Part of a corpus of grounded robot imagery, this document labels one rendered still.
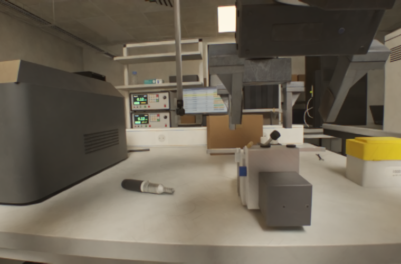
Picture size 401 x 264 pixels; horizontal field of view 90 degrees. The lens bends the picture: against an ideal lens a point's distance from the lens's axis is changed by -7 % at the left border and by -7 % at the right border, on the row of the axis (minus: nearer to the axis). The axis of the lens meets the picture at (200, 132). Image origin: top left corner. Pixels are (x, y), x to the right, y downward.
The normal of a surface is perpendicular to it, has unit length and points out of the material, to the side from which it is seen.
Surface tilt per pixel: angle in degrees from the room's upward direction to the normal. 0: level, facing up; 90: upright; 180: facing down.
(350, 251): 90
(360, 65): 130
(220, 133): 90
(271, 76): 90
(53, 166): 90
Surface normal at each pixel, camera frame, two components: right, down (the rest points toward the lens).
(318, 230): -0.03, -1.00
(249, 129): 0.05, 0.08
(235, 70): -0.05, 0.71
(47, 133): 0.99, -0.02
